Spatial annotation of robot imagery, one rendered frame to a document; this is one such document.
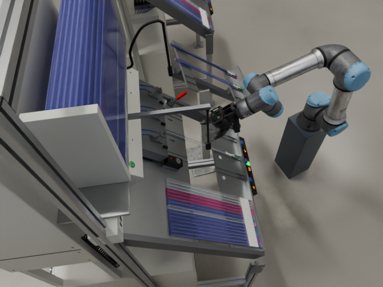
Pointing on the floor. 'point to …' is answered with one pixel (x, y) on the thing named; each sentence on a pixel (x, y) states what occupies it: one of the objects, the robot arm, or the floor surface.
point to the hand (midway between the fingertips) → (204, 132)
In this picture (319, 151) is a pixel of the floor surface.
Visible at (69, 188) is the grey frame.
